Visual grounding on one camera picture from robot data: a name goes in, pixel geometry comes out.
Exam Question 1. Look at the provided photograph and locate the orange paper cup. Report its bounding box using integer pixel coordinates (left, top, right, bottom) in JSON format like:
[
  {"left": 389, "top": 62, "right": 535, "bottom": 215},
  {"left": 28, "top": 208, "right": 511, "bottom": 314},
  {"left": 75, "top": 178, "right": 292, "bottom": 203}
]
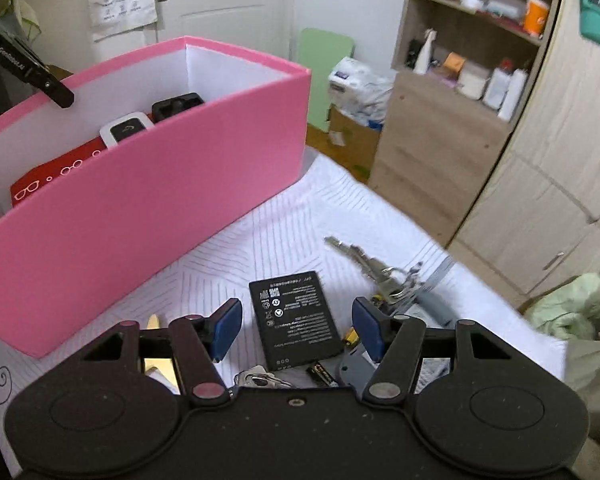
[{"left": 522, "top": 0, "right": 551, "bottom": 37}]

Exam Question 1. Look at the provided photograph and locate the wooden bookshelf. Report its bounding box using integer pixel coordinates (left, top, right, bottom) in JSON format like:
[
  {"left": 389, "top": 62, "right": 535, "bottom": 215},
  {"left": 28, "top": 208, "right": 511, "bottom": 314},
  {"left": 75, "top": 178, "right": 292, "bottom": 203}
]
[{"left": 367, "top": 0, "right": 568, "bottom": 248}]

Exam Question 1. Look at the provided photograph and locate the white spray bottle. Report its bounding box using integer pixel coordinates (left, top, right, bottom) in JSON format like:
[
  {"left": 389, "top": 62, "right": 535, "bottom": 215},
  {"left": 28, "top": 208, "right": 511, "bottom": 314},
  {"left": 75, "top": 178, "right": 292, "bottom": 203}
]
[{"left": 412, "top": 28, "right": 438, "bottom": 75}]

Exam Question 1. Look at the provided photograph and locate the white door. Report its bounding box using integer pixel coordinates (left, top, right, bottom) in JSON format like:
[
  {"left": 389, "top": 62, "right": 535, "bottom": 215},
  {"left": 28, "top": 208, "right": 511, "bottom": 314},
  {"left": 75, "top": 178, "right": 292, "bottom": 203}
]
[{"left": 10, "top": 0, "right": 301, "bottom": 61}]

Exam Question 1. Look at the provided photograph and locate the small orange box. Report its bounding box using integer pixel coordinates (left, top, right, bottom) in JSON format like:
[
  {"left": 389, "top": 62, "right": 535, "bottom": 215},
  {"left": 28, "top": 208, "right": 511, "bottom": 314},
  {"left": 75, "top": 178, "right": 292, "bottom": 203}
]
[{"left": 442, "top": 52, "right": 467, "bottom": 78}]

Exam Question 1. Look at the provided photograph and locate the white patterned table cover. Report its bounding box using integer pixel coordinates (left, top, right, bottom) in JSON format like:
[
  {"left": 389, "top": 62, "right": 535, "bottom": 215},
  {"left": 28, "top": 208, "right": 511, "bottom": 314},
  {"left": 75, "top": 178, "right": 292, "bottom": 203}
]
[{"left": 0, "top": 147, "right": 568, "bottom": 411}]

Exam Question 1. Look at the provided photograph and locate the tall white bottle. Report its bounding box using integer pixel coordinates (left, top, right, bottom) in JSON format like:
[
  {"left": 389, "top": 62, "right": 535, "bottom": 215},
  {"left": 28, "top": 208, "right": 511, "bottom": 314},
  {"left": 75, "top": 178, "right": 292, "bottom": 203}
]
[{"left": 497, "top": 67, "right": 528, "bottom": 122}]

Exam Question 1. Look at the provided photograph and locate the pink storage box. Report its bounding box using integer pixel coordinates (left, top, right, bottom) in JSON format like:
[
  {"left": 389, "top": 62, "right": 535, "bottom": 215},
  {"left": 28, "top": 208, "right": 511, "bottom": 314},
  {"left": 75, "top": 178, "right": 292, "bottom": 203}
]
[{"left": 0, "top": 36, "right": 312, "bottom": 359}]

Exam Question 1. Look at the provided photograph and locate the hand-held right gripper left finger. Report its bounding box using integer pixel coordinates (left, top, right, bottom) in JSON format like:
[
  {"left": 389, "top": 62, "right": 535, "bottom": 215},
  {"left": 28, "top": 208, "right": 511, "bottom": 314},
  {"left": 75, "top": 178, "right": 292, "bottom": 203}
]
[{"left": 80, "top": 298, "right": 243, "bottom": 407}]

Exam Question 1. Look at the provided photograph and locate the bunch of keys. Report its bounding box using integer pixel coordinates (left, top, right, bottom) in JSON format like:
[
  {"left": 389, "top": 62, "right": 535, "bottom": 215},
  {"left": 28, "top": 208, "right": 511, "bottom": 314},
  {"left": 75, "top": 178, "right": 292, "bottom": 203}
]
[{"left": 324, "top": 236, "right": 426, "bottom": 306}]

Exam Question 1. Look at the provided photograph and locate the cardboard box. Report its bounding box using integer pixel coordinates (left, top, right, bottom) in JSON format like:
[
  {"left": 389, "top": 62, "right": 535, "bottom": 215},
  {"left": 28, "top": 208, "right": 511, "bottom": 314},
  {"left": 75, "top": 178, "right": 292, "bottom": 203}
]
[{"left": 326, "top": 105, "right": 381, "bottom": 183}]

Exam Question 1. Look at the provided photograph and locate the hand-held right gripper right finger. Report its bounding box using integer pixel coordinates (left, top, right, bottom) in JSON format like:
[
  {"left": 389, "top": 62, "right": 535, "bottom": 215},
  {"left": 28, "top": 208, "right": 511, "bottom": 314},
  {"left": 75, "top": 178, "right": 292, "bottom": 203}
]
[{"left": 351, "top": 296, "right": 513, "bottom": 407}]

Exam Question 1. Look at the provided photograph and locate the olive puffer jacket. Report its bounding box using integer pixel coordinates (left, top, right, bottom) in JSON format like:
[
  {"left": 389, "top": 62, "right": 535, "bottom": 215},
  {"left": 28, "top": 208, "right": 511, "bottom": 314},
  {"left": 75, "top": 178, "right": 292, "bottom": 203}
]
[{"left": 522, "top": 272, "right": 600, "bottom": 461}]

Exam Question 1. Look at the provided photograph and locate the grey can red cap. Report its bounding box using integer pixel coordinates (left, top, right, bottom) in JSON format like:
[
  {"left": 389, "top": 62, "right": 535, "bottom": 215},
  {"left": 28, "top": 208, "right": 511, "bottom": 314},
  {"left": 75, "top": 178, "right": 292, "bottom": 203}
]
[{"left": 482, "top": 57, "right": 513, "bottom": 110}]

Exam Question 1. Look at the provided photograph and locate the cream hair claw clip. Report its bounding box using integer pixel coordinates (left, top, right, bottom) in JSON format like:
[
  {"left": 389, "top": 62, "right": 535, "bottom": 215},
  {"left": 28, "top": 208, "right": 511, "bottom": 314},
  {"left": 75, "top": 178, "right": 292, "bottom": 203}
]
[{"left": 141, "top": 312, "right": 177, "bottom": 393}]

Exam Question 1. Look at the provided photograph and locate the grey portable router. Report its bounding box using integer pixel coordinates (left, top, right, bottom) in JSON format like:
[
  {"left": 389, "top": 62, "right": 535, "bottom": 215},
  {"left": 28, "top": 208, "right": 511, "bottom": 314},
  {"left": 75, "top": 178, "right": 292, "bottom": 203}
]
[{"left": 336, "top": 287, "right": 458, "bottom": 393}]

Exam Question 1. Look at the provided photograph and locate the red printed glasses cloth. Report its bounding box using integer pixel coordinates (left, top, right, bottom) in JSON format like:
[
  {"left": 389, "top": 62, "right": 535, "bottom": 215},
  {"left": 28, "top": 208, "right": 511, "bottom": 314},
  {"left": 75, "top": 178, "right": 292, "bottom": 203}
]
[{"left": 10, "top": 141, "right": 106, "bottom": 208}]

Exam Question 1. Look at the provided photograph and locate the black square case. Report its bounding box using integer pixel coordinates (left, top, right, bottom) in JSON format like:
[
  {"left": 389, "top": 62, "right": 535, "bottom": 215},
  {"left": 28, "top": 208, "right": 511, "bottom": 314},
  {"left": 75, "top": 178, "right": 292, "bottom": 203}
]
[{"left": 151, "top": 92, "right": 205, "bottom": 122}]

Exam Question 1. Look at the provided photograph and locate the white plastic package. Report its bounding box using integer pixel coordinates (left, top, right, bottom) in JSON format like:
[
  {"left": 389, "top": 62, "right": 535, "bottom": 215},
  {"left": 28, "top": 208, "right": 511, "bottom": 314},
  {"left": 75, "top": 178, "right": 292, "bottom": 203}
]
[{"left": 327, "top": 56, "right": 396, "bottom": 128}]

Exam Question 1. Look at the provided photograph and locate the white jar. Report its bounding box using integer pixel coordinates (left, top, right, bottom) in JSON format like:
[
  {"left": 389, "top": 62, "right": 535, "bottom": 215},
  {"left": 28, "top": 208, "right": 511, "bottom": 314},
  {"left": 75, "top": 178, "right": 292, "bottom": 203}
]
[{"left": 457, "top": 62, "right": 491, "bottom": 101}]

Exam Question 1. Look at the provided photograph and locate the green stool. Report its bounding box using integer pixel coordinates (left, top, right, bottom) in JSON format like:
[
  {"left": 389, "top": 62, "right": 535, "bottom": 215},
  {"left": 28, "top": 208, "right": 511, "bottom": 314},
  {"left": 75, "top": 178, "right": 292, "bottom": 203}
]
[{"left": 298, "top": 27, "right": 357, "bottom": 133}]

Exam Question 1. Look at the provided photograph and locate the light wooden wardrobe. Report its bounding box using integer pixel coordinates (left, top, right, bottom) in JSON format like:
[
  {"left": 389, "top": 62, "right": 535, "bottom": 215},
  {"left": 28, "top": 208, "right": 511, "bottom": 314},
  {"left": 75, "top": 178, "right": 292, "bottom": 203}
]
[{"left": 447, "top": 0, "right": 600, "bottom": 311}]

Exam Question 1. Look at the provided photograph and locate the white printed tote bag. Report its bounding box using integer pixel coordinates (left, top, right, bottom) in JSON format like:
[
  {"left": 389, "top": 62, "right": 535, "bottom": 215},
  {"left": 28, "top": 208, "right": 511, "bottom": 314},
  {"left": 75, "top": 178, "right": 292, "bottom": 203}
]
[{"left": 85, "top": 0, "right": 159, "bottom": 43}]

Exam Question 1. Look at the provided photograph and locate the white framed device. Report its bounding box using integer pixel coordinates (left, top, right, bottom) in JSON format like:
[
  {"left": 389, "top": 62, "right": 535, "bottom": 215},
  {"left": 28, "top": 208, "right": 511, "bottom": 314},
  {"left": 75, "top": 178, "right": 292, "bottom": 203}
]
[{"left": 99, "top": 111, "right": 156, "bottom": 150}]

